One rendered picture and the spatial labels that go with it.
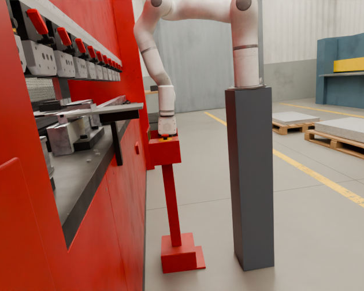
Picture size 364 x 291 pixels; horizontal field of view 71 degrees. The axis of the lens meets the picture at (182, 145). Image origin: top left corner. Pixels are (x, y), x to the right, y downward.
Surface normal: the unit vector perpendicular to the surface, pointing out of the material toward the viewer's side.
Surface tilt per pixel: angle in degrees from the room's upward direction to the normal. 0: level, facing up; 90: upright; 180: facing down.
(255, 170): 90
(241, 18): 127
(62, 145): 90
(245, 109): 90
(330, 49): 90
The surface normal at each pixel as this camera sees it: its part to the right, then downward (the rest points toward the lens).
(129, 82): 0.13, 0.23
